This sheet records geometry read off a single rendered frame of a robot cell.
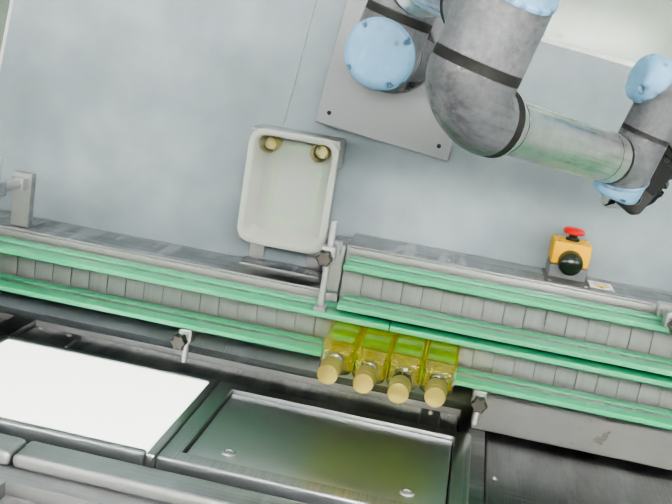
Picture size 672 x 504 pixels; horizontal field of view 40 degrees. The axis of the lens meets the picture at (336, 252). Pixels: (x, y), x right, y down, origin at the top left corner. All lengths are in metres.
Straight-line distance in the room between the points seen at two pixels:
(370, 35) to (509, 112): 0.41
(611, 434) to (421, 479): 0.45
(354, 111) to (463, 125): 0.64
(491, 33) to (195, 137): 0.91
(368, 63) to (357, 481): 0.66
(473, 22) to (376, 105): 0.66
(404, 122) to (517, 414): 0.59
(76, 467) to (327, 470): 0.38
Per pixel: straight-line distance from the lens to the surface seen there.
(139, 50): 1.93
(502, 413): 1.79
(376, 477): 1.48
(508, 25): 1.12
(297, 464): 1.48
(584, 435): 1.81
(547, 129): 1.26
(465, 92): 1.13
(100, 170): 1.97
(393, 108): 1.75
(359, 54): 1.53
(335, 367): 1.49
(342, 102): 1.77
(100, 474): 1.40
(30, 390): 1.64
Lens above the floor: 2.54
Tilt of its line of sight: 75 degrees down
